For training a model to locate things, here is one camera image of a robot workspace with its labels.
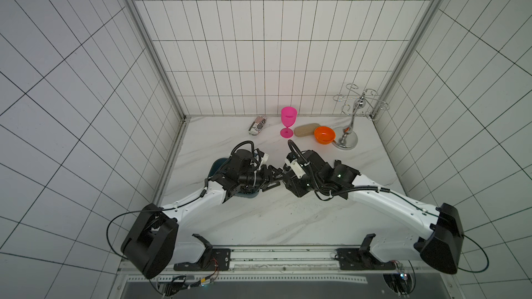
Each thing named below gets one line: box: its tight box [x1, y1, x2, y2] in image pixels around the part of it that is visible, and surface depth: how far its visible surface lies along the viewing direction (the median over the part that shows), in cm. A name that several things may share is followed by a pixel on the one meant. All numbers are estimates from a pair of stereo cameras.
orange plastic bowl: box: [314, 125, 336, 145], surface depth 109 cm
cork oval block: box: [293, 123, 322, 138], surface depth 112 cm
